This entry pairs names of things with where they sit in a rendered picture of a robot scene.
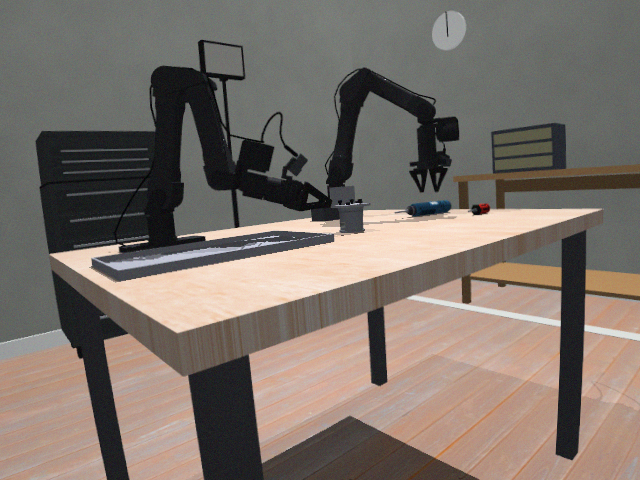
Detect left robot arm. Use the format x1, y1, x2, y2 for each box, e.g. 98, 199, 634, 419
326, 68, 459, 198

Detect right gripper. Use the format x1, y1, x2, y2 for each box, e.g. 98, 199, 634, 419
263, 157, 332, 211

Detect dark blue electric screwdriver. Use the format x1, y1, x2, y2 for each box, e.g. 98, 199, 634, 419
394, 200, 451, 217

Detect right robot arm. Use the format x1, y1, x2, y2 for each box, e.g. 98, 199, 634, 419
119, 66, 274, 252

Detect dark grey cylinder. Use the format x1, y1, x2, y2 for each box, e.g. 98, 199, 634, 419
338, 206, 365, 233

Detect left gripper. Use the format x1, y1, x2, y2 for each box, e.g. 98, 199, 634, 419
409, 142, 450, 193

